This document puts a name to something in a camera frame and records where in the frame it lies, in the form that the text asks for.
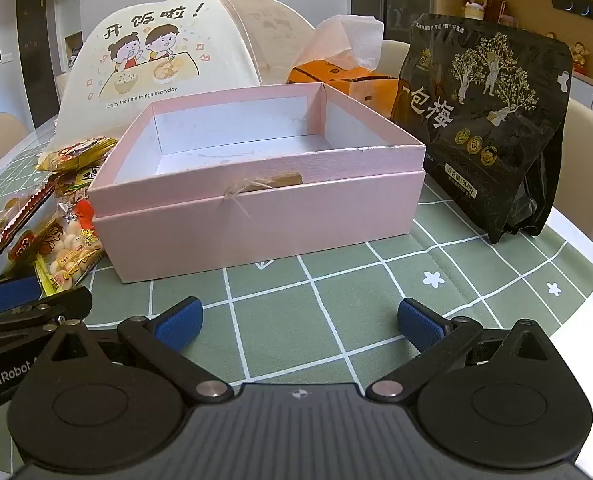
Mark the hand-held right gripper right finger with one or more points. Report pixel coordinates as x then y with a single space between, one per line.
419 322

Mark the yellow green snack packet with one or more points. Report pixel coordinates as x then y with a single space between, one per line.
84 176

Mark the small red gold figurine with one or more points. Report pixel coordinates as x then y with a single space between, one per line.
578 56

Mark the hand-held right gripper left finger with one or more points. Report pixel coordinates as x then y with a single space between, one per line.
179 324

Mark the yellow cartoon snack packet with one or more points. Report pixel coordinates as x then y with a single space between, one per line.
76 152

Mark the red yellow snack packet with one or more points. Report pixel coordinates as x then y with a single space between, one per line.
1 230

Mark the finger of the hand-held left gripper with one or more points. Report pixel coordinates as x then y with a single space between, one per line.
6 292
51 305

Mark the green checked tablecloth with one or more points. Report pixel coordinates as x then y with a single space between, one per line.
326 285

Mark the white candy snack packet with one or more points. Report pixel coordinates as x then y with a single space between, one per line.
69 252

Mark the pink cardboard gift box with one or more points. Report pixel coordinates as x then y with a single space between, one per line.
256 210

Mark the cream cartoon mesh food cover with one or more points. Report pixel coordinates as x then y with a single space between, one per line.
141 60

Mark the orange tissue pack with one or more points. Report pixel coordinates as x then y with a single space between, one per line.
336 76

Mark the dark door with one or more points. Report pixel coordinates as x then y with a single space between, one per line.
34 50

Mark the large black snack bag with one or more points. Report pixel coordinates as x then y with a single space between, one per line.
476 110

